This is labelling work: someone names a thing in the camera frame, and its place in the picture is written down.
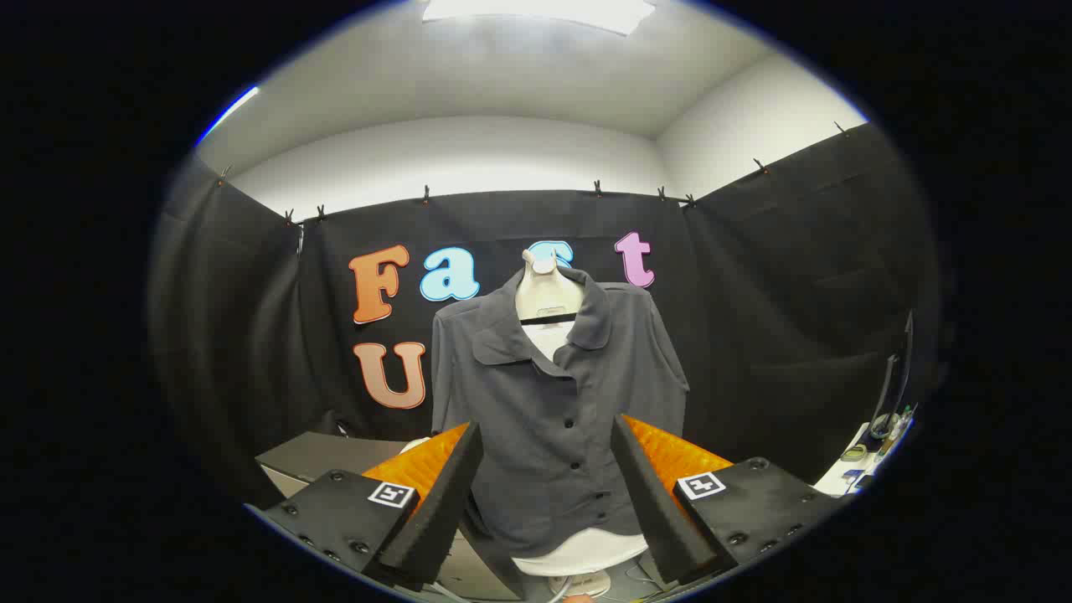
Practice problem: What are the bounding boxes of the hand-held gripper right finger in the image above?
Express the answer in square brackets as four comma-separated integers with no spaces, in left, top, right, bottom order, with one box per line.
[611,414,843,585]

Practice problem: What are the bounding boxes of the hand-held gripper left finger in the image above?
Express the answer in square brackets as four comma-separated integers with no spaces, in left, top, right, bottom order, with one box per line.
[261,421,484,587]

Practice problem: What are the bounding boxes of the grey button shirt clothes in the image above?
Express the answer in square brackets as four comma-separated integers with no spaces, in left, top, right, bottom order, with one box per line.
[430,266,689,560]

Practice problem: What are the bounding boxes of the grey drawer cabinet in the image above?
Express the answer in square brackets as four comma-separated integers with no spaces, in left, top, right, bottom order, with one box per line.
[255,431,420,501]

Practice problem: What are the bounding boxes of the cluttered white side table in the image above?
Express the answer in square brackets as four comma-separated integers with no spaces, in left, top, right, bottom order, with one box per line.
[812,410,915,497]

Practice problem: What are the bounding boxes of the white mannequin torso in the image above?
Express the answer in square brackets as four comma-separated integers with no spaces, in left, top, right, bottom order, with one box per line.
[511,249,650,599]

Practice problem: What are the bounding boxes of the black backdrop cloth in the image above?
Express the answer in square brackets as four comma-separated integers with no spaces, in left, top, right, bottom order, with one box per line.
[149,121,943,512]

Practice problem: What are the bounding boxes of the thin black stand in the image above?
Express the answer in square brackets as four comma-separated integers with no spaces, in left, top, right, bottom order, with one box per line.
[871,310,915,436]

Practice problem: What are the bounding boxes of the row of black cloth clips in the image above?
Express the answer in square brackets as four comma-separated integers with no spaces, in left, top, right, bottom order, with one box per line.
[216,121,851,227]

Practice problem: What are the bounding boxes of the ceiling light panel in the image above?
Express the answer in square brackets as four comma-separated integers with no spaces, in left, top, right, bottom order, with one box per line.
[421,0,657,36]

